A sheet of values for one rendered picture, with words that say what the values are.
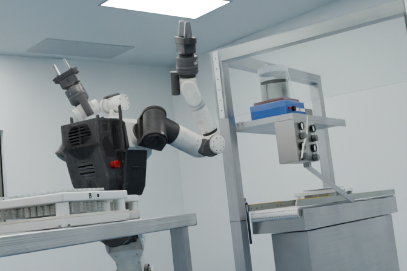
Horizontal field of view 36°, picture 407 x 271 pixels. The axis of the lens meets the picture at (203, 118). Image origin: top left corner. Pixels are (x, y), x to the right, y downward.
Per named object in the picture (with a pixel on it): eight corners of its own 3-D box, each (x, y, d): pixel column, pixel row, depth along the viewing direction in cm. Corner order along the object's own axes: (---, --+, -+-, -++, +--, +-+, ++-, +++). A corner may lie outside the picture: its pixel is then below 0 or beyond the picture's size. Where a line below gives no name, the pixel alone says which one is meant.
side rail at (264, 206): (250, 211, 308) (249, 204, 308) (248, 212, 309) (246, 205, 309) (355, 198, 415) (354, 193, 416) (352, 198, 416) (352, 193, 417)
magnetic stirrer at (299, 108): (289, 114, 299) (287, 95, 301) (251, 121, 312) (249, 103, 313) (308, 116, 316) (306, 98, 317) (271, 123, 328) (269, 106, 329)
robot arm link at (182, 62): (181, 40, 243) (183, 70, 246) (203, 37, 247) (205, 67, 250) (168, 36, 254) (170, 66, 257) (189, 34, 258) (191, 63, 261)
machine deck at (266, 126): (293, 120, 295) (292, 112, 295) (226, 133, 316) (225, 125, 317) (346, 126, 345) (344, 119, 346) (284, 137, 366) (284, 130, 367)
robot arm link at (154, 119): (180, 141, 242) (152, 127, 235) (165, 153, 247) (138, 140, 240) (179, 118, 250) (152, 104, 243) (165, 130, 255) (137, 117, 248)
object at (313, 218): (305, 230, 293) (303, 208, 294) (252, 234, 309) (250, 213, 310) (398, 212, 398) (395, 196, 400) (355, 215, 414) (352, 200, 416)
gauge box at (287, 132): (298, 161, 292) (293, 118, 295) (278, 164, 298) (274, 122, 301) (319, 161, 310) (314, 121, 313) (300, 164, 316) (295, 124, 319)
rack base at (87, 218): (65, 227, 127) (64, 215, 127) (-26, 236, 137) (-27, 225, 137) (130, 219, 149) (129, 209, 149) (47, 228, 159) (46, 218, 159)
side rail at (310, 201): (300, 206, 292) (299, 199, 293) (297, 206, 293) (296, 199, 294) (395, 193, 400) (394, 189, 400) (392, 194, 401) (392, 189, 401)
